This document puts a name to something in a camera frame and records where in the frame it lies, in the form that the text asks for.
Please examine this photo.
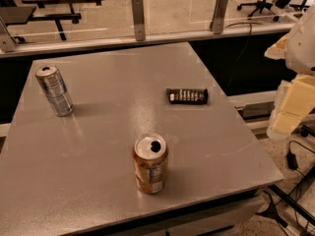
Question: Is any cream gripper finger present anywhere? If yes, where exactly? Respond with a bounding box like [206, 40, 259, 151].
[272, 74, 315, 135]
[265, 34, 288, 60]

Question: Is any silver redbull can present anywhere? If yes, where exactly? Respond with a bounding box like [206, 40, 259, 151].
[35, 66, 73, 117]

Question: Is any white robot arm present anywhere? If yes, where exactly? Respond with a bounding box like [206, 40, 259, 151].
[265, 5, 315, 140]

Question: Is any orange soda can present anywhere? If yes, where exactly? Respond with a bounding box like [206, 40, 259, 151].
[132, 133, 168, 194]

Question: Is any dark background table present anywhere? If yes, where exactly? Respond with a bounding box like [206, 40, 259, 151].
[22, 0, 104, 41]
[0, 5, 37, 44]

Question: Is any dark background table left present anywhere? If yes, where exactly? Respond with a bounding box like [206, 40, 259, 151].
[0, 5, 37, 44]

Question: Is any black cable with adapter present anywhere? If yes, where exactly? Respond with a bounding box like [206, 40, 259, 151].
[255, 140, 315, 236]

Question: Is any metal bracket post right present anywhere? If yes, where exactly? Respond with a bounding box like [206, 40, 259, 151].
[210, 0, 228, 34]

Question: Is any metal bracket post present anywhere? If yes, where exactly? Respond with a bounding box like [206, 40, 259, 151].
[210, 0, 228, 34]
[131, 0, 146, 41]
[0, 17, 17, 52]

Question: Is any metal bracket post middle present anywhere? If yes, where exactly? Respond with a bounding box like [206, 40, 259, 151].
[131, 0, 146, 41]

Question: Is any metal bracket post left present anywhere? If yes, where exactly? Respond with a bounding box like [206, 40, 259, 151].
[0, 17, 17, 52]

